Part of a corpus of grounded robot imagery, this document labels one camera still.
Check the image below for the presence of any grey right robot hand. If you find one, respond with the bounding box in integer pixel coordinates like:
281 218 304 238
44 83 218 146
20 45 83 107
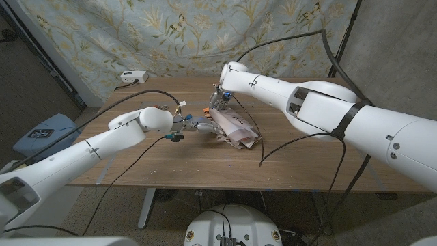
208 81 233 112

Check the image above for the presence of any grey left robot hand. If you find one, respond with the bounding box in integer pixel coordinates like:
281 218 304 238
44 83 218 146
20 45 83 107
172 114 226 136

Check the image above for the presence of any beige orange patterned cloth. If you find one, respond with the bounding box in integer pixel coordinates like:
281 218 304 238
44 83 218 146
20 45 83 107
203 107 263 150

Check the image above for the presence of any floral printed backdrop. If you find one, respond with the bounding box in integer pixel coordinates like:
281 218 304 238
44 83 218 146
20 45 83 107
18 0 358 103

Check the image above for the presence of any white power box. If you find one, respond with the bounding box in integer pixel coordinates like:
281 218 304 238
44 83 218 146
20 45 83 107
119 70 150 84

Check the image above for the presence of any white table leg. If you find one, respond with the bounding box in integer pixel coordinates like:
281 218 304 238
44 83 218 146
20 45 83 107
137 187 157 230

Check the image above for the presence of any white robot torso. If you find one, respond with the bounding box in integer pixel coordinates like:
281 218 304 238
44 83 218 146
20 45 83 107
183 204 283 246

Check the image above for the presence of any blue storage box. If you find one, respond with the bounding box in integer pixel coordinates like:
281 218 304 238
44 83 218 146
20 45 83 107
12 113 83 161

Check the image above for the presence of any dark grey table leg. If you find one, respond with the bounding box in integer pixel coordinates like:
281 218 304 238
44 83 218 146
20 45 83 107
312 191 334 236

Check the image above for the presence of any black backdrop stand pole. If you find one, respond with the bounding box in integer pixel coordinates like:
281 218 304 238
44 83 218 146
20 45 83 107
327 0 363 79

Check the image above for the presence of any grey perforated partition panel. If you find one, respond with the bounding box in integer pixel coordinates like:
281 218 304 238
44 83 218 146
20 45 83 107
0 3 88 172

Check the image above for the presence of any small black fixture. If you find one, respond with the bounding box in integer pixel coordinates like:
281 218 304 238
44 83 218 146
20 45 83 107
0 29 20 44

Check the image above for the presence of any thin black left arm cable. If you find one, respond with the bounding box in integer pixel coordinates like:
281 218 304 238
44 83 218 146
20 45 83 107
1 133 184 237

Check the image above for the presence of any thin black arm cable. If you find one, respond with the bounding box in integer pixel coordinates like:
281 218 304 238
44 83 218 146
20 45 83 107
225 92 348 246
1 133 184 237

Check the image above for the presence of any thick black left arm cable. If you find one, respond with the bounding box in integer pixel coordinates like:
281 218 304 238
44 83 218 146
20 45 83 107
8 89 182 172

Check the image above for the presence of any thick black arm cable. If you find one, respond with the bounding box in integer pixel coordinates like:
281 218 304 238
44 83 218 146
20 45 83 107
235 29 375 246
8 89 182 172

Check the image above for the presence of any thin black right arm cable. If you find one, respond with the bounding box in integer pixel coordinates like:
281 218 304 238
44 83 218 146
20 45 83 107
225 92 348 246

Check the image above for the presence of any black power box cable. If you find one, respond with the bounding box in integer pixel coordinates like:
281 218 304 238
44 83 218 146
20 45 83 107
113 79 140 92

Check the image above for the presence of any black torso cable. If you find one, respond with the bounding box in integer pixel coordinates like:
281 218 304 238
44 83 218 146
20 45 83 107
203 204 234 240

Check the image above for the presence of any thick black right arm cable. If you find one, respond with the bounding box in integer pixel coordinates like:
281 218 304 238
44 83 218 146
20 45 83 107
235 29 375 246

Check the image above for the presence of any black right arm strap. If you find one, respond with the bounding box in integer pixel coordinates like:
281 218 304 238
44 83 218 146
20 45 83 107
330 98 375 141

